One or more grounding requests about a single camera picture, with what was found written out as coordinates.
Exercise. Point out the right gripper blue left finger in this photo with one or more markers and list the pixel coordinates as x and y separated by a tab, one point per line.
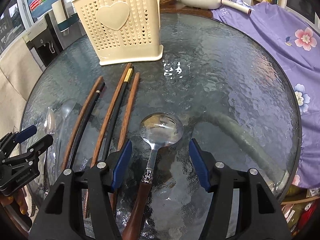
123	157

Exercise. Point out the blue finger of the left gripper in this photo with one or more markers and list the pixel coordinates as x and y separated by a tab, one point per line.
37	144
25	134

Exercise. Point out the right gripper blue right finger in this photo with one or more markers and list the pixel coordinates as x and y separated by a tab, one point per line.
199	164

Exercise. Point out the clear plastic spoon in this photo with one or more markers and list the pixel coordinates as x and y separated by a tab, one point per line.
49	127

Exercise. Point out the black chopstick gold tip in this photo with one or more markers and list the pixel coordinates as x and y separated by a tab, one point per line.
115	112

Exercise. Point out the metal spoon wooden handle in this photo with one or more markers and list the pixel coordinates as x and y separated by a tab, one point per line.
158	130

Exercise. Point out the beige cloth cover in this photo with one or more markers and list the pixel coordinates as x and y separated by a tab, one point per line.
19	73

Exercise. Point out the water dispenser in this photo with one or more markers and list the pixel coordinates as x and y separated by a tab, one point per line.
50	38

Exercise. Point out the paper cup stack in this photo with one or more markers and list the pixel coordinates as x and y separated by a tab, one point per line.
59	11

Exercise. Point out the cream perforated utensil holder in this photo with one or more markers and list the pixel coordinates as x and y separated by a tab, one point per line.
122	31

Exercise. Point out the purple floral cloth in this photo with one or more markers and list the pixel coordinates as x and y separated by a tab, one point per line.
295	46

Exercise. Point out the wooden side counter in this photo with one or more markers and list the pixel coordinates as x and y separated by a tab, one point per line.
179	8

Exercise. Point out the cream frying pan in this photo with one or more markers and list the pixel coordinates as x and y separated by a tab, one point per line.
216	4

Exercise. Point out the white microwave oven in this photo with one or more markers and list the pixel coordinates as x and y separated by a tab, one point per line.
302	9

